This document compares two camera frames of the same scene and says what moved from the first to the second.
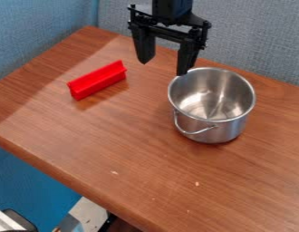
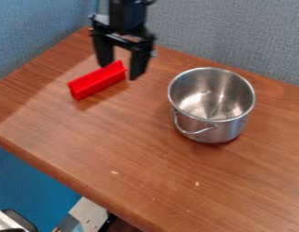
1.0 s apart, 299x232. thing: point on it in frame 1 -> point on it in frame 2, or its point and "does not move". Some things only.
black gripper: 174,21 -> 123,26
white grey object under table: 86,217 does not move
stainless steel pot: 213,100 does not move
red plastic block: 96,81 does not move
